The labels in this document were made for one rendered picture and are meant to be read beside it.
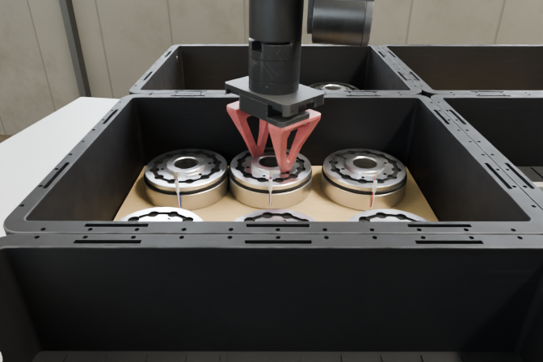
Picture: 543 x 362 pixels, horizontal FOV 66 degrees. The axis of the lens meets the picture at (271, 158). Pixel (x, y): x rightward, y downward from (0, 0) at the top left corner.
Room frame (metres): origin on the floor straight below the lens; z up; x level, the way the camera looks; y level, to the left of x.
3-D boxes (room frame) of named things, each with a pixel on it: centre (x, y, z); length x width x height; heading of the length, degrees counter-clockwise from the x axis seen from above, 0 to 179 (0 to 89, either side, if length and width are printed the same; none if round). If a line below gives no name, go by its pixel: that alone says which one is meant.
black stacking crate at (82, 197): (0.38, 0.00, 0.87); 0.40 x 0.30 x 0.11; 90
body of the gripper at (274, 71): (0.46, 0.00, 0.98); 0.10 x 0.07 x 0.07; 44
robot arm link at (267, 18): (0.46, -0.01, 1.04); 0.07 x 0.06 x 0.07; 81
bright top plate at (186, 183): (0.46, 0.11, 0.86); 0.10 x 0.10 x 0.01
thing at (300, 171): (0.46, 0.00, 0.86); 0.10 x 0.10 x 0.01
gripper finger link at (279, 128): (0.45, -0.01, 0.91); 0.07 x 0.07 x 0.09; 44
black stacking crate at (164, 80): (0.68, -0.01, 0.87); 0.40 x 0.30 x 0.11; 90
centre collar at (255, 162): (0.46, 0.00, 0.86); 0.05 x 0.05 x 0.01
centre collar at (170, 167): (0.46, 0.11, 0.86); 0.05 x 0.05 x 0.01
